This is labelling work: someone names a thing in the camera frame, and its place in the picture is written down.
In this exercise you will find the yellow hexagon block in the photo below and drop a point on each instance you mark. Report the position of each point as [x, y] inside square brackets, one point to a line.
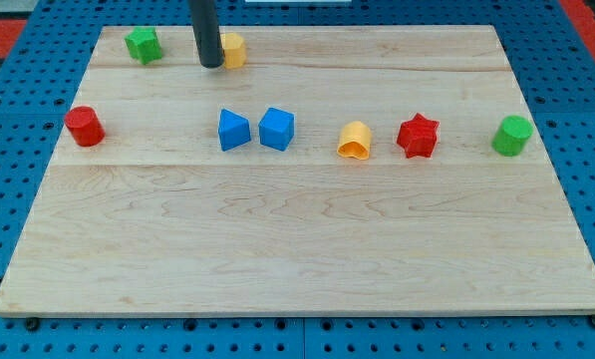
[234, 50]

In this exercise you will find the light wooden board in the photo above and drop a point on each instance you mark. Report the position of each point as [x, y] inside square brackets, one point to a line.
[158, 221]

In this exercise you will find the blue cube block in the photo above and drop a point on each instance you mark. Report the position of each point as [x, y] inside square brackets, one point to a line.
[276, 129]

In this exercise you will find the blue triangle block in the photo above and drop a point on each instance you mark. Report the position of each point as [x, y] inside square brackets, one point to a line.
[233, 130]

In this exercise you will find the red star block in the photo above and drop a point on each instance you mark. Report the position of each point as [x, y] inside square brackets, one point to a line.
[418, 136]

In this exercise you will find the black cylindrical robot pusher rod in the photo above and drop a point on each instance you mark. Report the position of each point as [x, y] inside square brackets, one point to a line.
[206, 33]

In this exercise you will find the green cylinder block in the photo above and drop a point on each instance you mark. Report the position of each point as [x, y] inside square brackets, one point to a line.
[512, 135]

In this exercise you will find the red cylinder block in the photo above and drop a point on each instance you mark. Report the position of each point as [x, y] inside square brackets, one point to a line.
[84, 126]

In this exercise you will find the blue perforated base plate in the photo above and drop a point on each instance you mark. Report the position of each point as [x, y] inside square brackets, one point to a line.
[39, 79]

